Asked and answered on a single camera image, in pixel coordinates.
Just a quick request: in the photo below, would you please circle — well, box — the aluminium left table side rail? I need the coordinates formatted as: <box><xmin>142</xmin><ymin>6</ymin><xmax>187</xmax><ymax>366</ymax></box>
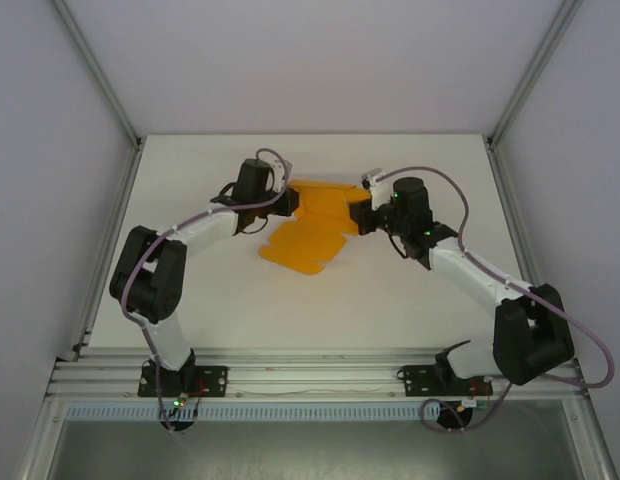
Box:
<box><xmin>69</xmin><ymin>137</ymin><xmax>146</xmax><ymax>362</ymax></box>

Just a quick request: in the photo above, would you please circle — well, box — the aluminium table side rail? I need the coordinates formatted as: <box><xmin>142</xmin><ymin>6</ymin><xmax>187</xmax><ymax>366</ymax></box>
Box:
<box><xmin>69</xmin><ymin>137</ymin><xmax>146</xmax><ymax>362</ymax></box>
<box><xmin>484</xmin><ymin>137</ymin><xmax>549</xmax><ymax>296</ymax></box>

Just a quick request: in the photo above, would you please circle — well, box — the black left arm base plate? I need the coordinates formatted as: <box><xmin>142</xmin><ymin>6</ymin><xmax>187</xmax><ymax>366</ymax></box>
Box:
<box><xmin>137</xmin><ymin>363</ymin><xmax>229</xmax><ymax>399</ymax></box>

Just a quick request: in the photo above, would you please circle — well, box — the grey metal lower panel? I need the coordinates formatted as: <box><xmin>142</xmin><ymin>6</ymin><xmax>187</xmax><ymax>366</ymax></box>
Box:
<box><xmin>17</xmin><ymin>399</ymin><xmax>619</xmax><ymax>480</ymax></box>

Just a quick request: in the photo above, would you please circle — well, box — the lilac right arm cable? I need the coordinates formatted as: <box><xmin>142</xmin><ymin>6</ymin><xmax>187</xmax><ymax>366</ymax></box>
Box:
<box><xmin>377</xmin><ymin>164</ymin><xmax>614</xmax><ymax>434</ymax></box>

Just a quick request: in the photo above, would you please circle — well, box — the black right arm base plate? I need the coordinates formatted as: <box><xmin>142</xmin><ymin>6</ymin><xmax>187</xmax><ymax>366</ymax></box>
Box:
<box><xmin>397</xmin><ymin>363</ymin><xmax>491</xmax><ymax>397</ymax></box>

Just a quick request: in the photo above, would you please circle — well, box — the yellow corrugated cardboard box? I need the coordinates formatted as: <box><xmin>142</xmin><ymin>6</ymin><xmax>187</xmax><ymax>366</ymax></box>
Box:
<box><xmin>257</xmin><ymin>178</ymin><xmax>374</xmax><ymax>277</ymax></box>

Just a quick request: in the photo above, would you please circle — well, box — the aluminium left frame post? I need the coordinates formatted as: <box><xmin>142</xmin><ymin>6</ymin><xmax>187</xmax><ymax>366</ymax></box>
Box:
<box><xmin>52</xmin><ymin>0</ymin><xmax>144</xmax><ymax>147</ymax></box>

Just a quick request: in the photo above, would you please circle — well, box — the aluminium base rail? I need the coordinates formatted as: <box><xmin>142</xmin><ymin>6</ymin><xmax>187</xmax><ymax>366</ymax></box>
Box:
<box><xmin>44</xmin><ymin>347</ymin><xmax>591</xmax><ymax>401</ymax></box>

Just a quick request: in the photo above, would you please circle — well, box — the aluminium frame post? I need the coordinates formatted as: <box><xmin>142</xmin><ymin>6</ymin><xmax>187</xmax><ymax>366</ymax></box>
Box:
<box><xmin>487</xmin><ymin>0</ymin><xmax>586</xmax><ymax>147</ymax></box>
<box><xmin>52</xmin><ymin>0</ymin><xmax>144</xmax><ymax>147</ymax></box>

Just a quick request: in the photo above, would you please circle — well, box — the aluminium right table side rail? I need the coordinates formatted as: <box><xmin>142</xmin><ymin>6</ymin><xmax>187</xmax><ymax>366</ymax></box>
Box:
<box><xmin>484</xmin><ymin>137</ymin><xmax>549</xmax><ymax>296</ymax></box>

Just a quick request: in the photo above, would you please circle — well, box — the lilac left arm cable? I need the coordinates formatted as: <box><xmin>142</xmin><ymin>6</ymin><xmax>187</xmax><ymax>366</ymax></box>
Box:
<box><xmin>120</xmin><ymin>147</ymin><xmax>291</xmax><ymax>434</ymax></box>

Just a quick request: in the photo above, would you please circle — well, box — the lilac arm cable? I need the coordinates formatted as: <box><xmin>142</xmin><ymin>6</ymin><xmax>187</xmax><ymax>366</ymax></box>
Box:
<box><xmin>377</xmin><ymin>164</ymin><xmax>614</xmax><ymax>434</ymax></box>
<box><xmin>120</xmin><ymin>147</ymin><xmax>291</xmax><ymax>434</ymax></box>

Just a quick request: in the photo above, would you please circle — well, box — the grey slotted cable duct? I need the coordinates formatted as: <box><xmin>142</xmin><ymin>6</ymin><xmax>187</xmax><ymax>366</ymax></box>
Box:
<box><xmin>64</xmin><ymin>402</ymin><xmax>491</xmax><ymax>422</ymax></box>

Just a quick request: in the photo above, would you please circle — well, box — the aluminium right frame post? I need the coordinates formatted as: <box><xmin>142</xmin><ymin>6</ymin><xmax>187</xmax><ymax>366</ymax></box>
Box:
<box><xmin>487</xmin><ymin>0</ymin><xmax>586</xmax><ymax>147</ymax></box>

